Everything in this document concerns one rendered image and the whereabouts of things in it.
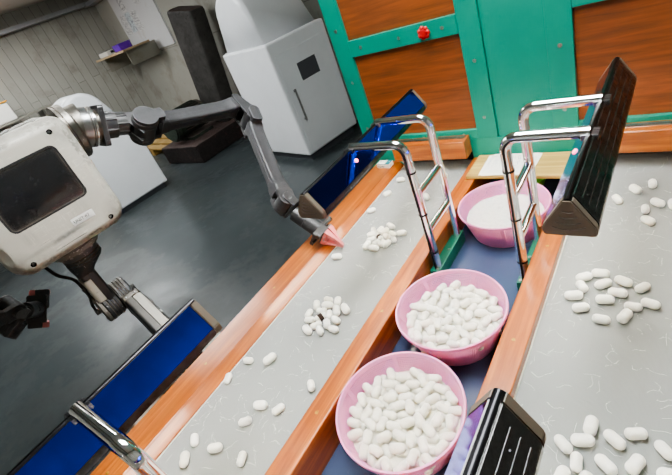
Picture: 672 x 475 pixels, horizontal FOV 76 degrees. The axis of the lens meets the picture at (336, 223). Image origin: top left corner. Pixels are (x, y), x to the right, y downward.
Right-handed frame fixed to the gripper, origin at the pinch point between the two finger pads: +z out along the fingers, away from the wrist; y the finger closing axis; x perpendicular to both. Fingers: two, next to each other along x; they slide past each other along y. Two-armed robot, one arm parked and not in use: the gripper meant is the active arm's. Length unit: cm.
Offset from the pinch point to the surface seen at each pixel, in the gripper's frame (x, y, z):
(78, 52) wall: 400, 314, -643
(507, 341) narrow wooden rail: -39, -25, 46
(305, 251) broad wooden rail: 6.7, -6.0, -9.2
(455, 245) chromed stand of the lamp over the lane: -18.3, 10.6, 30.0
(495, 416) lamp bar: -74, -61, 35
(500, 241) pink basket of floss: -25.8, 14.6, 39.7
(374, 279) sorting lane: -10.4, -11.2, 15.7
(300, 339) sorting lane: -4.7, -37.1, 8.6
